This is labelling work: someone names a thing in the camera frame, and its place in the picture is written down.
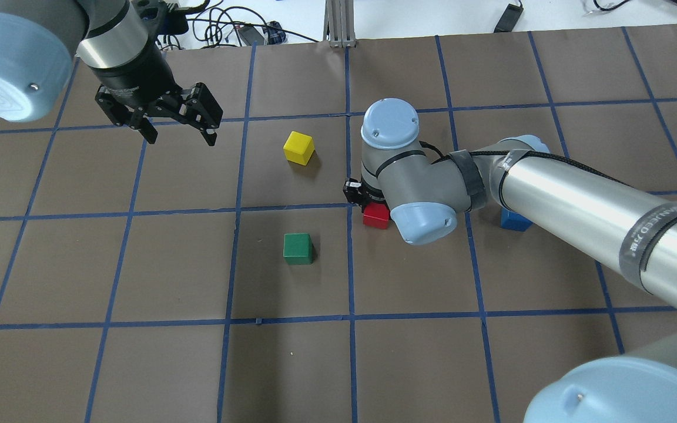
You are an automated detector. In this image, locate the aluminium frame post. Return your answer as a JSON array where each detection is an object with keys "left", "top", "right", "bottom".
[{"left": 323, "top": 0, "right": 357, "bottom": 48}]

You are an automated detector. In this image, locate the green wooden block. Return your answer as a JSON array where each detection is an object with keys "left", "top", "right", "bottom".
[{"left": 283, "top": 233, "right": 315, "bottom": 266}]

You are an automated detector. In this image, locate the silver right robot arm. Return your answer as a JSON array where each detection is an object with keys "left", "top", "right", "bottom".
[{"left": 342, "top": 98, "right": 677, "bottom": 422}]

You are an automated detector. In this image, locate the yellow wooden block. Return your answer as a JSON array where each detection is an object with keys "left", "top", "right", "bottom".
[{"left": 283, "top": 131, "right": 315, "bottom": 166}]

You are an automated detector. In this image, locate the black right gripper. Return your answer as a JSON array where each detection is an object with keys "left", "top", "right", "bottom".
[{"left": 342, "top": 179, "right": 373, "bottom": 208}]

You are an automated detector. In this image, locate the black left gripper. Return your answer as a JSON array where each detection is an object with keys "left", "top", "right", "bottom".
[{"left": 89, "top": 45, "right": 223, "bottom": 147}]

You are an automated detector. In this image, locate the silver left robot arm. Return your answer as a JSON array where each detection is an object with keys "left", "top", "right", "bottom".
[{"left": 0, "top": 1, "right": 223, "bottom": 146}]

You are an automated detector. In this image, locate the blue wooden block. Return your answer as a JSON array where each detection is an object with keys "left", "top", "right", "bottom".
[{"left": 500, "top": 208, "right": 534, "bottom": 232}]

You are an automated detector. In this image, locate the black power adapter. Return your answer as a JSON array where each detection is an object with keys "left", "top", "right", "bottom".
[{"left": 493, "top": 2, "right": 524, "bottom": 33}]

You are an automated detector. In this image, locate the red wooden block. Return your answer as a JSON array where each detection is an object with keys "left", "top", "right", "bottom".
[{"left": 362, "top": 203, "right": 391, "bottom": 230}]

